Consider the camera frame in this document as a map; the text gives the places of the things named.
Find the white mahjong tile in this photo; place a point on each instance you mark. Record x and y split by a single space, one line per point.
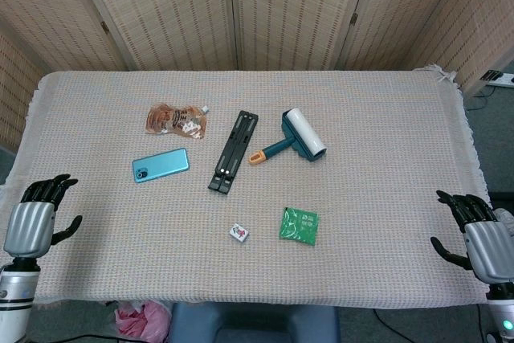
239 232

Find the green foil sachet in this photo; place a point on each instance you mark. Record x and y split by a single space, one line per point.
299 225

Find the brown snack pouch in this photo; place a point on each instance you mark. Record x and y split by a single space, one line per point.
176 121

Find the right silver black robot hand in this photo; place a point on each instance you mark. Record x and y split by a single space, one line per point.
484 244

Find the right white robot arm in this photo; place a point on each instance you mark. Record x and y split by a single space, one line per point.
502 313

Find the teal lint roller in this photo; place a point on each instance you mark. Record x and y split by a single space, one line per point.
301 136

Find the blue grey chair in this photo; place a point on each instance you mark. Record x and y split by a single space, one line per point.
253 323

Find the bamboo folding screen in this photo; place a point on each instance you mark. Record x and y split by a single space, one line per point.
257 9

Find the black folding stand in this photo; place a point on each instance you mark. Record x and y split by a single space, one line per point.
232 152

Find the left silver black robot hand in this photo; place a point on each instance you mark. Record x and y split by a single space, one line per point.
30 222

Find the beige woven tablecloth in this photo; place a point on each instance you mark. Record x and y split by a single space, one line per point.
361 198

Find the pink plastic bag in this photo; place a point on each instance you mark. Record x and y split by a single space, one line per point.
140 319

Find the blue smartphone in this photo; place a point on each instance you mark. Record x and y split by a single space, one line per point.
161 165

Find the white power strip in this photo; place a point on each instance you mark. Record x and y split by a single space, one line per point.
500 77

